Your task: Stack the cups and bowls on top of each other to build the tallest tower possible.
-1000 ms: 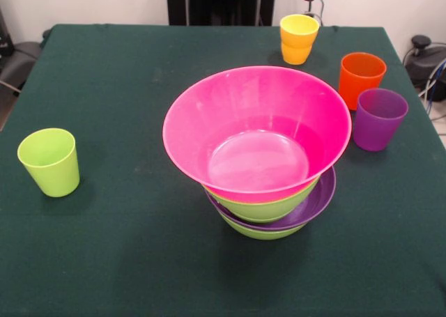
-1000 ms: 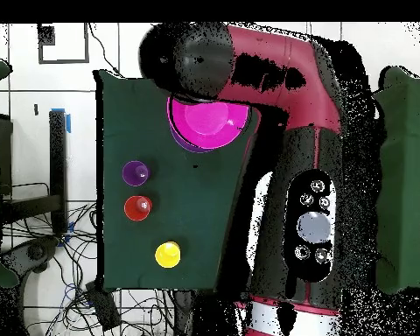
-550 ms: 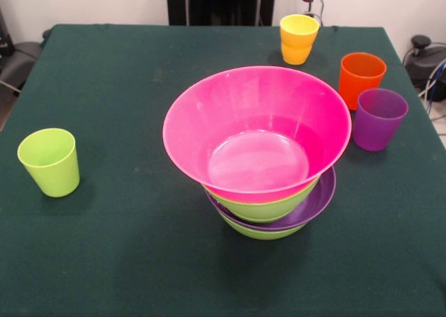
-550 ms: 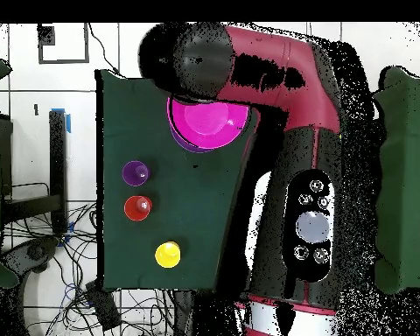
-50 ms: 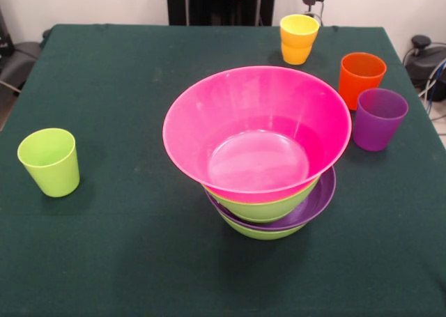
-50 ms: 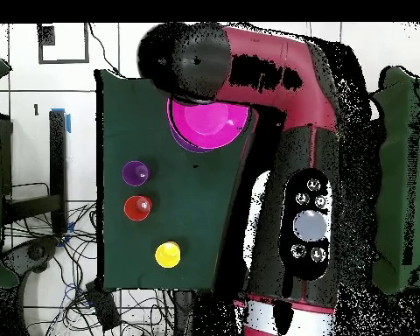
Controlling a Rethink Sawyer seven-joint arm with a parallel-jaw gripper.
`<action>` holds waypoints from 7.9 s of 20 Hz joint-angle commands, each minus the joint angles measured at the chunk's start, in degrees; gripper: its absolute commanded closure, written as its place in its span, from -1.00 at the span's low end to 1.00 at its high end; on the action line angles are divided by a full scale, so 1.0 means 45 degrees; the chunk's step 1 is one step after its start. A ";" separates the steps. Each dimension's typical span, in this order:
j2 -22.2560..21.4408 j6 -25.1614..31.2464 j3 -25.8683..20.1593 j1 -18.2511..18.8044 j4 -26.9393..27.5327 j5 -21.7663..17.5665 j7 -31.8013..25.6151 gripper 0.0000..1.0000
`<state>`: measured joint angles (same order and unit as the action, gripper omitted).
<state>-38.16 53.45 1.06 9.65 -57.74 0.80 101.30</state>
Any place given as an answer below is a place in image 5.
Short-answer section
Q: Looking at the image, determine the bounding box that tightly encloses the large pink plastic bowl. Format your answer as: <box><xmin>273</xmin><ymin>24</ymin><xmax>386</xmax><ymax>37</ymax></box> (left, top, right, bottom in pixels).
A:
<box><xmin>162</xmin><ymin>65</ymin><xmax>353</xmax><ymax>195</ymax></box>

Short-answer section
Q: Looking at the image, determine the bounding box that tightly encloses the purple plastic bowl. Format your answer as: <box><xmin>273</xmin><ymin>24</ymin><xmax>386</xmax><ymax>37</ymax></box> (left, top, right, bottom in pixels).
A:
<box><xmin>205</xmin><ymin>165</ymin><xmax>337</xmax><ymax>231</ymax></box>

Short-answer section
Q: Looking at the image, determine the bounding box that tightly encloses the large green plastic bowl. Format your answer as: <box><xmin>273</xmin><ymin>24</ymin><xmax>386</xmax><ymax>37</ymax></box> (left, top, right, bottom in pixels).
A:
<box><xmin>203</xmin><ymin>177</ymin><xmax>320</xmax><ymax>224</ymax></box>

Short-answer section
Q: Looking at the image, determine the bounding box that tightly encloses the small green plastic bowl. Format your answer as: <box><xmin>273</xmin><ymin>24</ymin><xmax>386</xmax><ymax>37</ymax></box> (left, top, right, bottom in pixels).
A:
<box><xmin>240</xmin><ymin>215</ymin><xmax>297</xmax><ymax>225</ymax></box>

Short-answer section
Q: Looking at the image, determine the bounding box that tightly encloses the medium green plastic bowl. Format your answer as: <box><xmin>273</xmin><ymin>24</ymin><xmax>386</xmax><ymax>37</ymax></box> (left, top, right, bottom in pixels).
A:
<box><xmin>219</xmin><ymin>212</ymin><xmax>308</xmax><ymax>241</ymax></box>

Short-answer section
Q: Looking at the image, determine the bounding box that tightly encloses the lime green plastic cup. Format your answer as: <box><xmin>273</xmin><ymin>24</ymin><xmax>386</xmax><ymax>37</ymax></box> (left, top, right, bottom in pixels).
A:
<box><xmin>17</xmin><ymin>127</ymin><xmax>81</xmax><ymax>199</ymax></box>

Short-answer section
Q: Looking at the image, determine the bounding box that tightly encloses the yellow plastic cup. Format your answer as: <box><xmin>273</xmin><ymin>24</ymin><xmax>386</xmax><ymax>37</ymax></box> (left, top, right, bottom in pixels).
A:
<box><xmin>279</xmin><ymin>13</ymin><xmax>321</xmax><ymax>49</ymax></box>
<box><xmin>281</xmin><ymin>42</ymin><xmax>313</xmax><ymax>66</ymax></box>

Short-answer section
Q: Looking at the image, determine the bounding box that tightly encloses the orange plastic cup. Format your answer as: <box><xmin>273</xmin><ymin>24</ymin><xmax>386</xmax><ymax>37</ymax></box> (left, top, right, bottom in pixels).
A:
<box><xmin>338</xmin><ymin>52</ymin><xmax>387</xmax><ymax>111</ymax></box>

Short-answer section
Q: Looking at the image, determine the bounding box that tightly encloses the purple plastic cup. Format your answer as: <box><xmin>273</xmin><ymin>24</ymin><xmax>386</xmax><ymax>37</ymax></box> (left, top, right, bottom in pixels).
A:
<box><xmin>353</xmin><ymin>88</ymin><xmax>409</xmax><ymax>153</ymax></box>

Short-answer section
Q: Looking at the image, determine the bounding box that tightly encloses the dark green tablecloth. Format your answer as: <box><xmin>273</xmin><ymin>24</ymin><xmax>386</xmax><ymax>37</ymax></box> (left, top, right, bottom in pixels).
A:
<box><xmin>0</xmin><ymin>24</ymin><xmax>446</xmax><ymax>317</ymax></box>

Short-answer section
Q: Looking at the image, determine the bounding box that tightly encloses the tangle of cables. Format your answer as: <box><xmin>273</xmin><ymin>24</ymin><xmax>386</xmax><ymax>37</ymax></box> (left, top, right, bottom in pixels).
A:
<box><xmin>417</xmin><ymin>57</ymin><xmax>446</xmax><ymax>123</ymax></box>

